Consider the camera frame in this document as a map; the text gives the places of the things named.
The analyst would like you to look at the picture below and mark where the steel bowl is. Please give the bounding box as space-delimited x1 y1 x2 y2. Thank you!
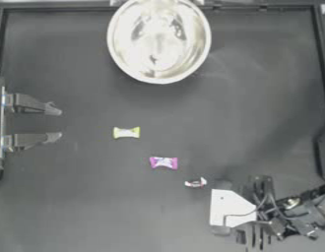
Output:
107 0 212 86

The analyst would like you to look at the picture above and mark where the white candy with red twists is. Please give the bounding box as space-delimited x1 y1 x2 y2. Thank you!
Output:
184 176 208 189

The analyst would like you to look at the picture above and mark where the purple candy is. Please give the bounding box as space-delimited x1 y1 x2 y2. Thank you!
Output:
148 156 180 170

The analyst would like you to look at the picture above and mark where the green candy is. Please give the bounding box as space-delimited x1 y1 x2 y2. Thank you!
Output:
113 126 141 140

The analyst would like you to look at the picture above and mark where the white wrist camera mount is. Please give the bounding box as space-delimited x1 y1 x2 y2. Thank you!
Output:
208 188 259 228

